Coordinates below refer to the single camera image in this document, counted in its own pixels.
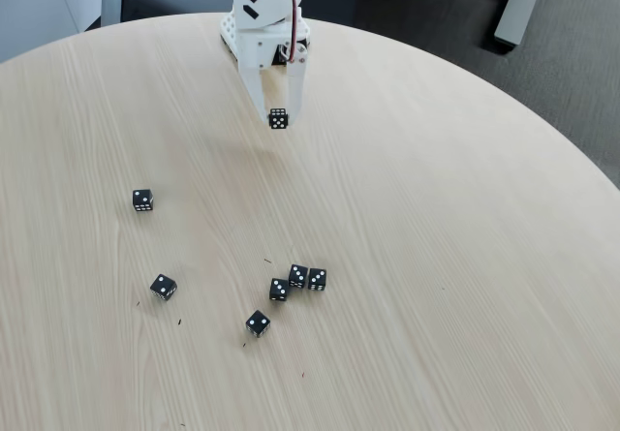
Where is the black die showing two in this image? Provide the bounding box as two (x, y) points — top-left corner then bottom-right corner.
(245, 309), (272, 340)
(149, 273), (178, 302)

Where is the grey desk leg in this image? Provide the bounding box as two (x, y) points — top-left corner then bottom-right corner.
(493, 0), (549, 47)

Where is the black die showing six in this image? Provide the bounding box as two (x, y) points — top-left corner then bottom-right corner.
(267, 108), (291, 132)

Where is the red black servo cable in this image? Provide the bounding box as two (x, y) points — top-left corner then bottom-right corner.
(251, 0), (302, 62)

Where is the black die showing one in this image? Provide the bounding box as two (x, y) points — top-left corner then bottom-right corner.
(132, 189), (155, 213)

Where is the white cabinet panel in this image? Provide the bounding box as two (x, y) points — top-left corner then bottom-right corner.
(0, 0), (122, 64)

